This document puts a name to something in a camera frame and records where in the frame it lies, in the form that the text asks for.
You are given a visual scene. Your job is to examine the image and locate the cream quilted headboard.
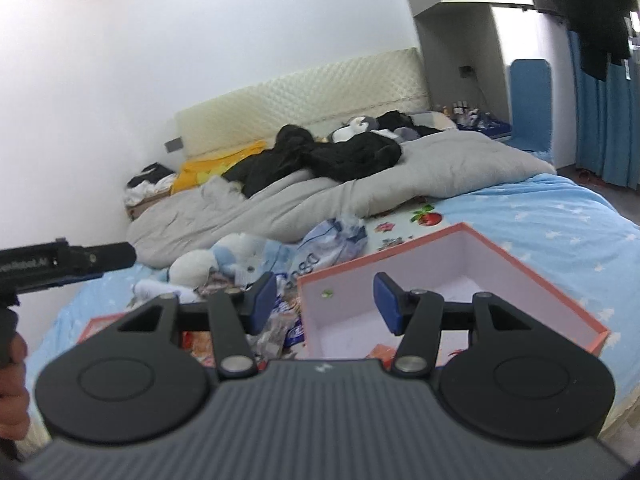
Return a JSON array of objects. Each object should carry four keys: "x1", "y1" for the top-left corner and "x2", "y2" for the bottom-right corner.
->
[{"x1": 174, "y1": 47, "x2": 431, "y2": 161}]

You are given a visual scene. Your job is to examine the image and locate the deep pink box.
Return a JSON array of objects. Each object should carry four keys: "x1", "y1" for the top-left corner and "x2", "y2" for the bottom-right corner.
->
[{"x1": 297, "y1": 221, "x2": 611, "y2": 361}]

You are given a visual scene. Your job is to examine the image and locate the pile of folded clothes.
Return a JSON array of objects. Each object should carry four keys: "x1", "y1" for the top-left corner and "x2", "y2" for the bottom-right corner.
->
[{"x1": 126, "y1": 162, "x2": 177, "y2": 206}]

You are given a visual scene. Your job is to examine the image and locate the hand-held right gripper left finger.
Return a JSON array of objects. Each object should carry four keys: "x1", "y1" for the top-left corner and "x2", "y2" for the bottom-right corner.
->
[{"x1": 117, "y1": 271, "x2": 278, "y2": 380}]

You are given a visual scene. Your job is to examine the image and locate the yellow pillow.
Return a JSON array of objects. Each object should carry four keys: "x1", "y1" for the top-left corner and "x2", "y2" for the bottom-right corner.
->
[{"x1": 170, "y1": 140, "x2": 268, "y2": 196}]

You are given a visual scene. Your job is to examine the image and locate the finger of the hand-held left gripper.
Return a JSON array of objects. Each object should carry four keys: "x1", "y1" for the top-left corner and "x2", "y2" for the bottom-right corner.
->
[{"x1": 75, "y1": 242, "x2": 137, "y2": 281}]

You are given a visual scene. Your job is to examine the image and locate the clear light blue plastic bag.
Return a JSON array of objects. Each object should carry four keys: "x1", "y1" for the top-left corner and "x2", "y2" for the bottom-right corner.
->
[{"x1": 235, "y1": 240, "x2": 296, "y2": 286}]

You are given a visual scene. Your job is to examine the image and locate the black garment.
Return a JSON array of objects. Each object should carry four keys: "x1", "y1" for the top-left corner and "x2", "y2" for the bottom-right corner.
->
[{"x1": 375, "y1": 110, "x2": 453, "y2": 138}]

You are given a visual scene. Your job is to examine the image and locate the white and blue plush toy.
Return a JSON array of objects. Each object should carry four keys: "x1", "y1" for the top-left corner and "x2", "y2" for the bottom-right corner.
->
[{"x1": 167, "y1": 232, "x2": 266, "y2": 286}]

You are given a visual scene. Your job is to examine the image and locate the dark snack packet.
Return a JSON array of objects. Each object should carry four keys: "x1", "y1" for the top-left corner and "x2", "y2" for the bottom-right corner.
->
[{"x1": 196, "y1": 272, "x2": 245, "y2": 295}]

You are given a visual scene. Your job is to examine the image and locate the blue chair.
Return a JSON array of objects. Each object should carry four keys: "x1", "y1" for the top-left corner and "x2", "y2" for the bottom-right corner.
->
[{"x1": 507, "y1": 58, "x2": 553, "y2": 153}]

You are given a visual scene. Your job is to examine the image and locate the orange snack packet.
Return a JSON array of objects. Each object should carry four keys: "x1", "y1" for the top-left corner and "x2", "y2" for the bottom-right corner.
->
[{"x1": 367, "y1": 342, "x2": 401, "y2": 361}]

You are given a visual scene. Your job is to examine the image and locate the blue curtain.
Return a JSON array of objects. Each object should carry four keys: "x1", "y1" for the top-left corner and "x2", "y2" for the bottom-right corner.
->
[{"x1": 567, "y1": 10, "x2": 640, "y2": 188}]

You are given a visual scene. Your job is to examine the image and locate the crumpled white blue plastic bag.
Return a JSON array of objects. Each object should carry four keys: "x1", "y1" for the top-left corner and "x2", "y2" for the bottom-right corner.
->
[{"x1": 295, "y1": 215, "x2": 368, "y2": 281}]

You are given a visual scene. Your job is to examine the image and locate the cream bed base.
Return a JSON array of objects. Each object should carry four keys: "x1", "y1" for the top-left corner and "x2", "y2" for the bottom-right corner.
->
[{"x1": 597, "y1": 350, "x2": 640, "y2": 441}]

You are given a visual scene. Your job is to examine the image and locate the grey duvet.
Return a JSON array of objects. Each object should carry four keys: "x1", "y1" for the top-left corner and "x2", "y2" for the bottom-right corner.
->
[{"x1": 126, "y1": 130, "x2": 557, "y2": 268}]

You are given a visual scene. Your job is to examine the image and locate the black jacket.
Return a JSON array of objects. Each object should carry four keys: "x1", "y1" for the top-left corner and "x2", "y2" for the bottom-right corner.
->
[{"x1": 221, "y1": 125, "x2": 403, "y2": 198}]

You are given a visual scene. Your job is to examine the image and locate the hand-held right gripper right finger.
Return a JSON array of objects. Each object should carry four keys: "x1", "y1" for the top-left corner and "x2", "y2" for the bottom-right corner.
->
[{"x1": 372, "y1": 271, "x2": 523, "y2": 376}]

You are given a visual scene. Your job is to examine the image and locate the dark hanging clothes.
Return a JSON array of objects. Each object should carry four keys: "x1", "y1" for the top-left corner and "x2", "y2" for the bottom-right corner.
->
[{"x1": 520, "y1": 0, "x2": 633, "y2": 81}]

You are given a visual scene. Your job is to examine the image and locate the pile of snack packets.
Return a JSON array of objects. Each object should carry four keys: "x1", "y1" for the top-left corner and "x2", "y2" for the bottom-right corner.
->
[{"x1": 182, "y1": 280, "x2": 306, "y2": 361}]

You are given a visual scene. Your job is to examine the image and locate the group of small bottles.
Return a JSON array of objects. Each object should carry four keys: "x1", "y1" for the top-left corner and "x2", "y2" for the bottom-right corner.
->
[{"x1": 432, "y1": 101, "x2": 483, "y2": 116}]

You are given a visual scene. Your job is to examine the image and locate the person's left hand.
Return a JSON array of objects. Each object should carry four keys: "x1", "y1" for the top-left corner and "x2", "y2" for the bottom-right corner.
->
[{"x1": 0, "y1": 332, "x2": 32, "y2": 443}]

